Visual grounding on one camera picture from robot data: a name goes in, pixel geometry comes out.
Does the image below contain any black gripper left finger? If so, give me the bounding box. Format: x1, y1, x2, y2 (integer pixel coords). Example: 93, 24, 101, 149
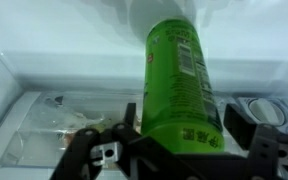
49, 102, 200, 180

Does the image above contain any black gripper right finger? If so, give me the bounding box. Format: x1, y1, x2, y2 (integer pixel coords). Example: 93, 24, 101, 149
223, 103, 288, 180

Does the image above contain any green labelled bottle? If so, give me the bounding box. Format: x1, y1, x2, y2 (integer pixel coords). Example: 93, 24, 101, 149
140, 18, 226, 155

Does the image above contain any clear plastic food bag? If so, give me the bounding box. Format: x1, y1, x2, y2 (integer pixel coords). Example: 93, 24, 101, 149
27, 95, 142, 142

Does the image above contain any white round control knob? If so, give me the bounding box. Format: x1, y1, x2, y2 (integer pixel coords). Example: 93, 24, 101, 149
248, 98, 287, 127

